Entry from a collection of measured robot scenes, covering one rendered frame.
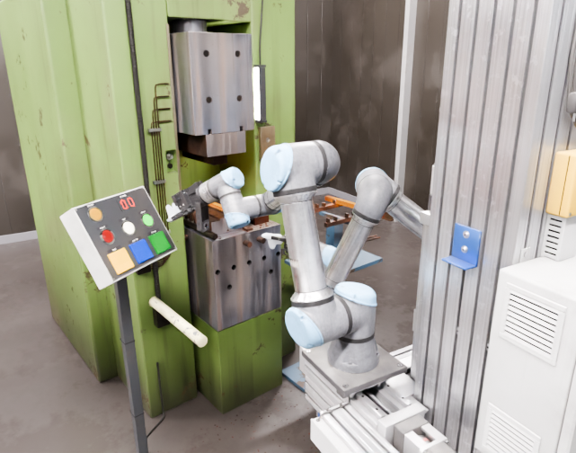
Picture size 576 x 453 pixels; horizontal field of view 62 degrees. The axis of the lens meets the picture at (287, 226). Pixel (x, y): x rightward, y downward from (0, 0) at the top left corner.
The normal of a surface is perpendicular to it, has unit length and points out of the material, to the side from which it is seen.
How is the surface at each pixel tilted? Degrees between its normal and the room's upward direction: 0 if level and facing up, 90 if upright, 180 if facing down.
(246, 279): 90
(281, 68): 90
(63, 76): 90
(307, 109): 90
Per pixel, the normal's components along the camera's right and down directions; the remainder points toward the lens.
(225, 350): 0.63, 0.24
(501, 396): -0.87, 0.16
